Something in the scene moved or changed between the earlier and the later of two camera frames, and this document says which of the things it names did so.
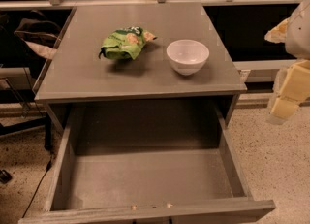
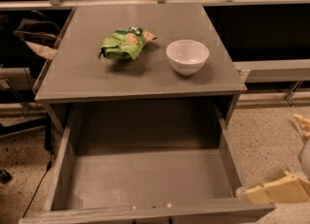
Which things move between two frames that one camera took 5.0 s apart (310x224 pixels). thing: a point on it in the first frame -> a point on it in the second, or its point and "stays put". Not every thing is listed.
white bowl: [187, 56] stays put
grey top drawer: [150, 164] stays put
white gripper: [300, 37] -> [305, 159]
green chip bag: [125, 43] stays put
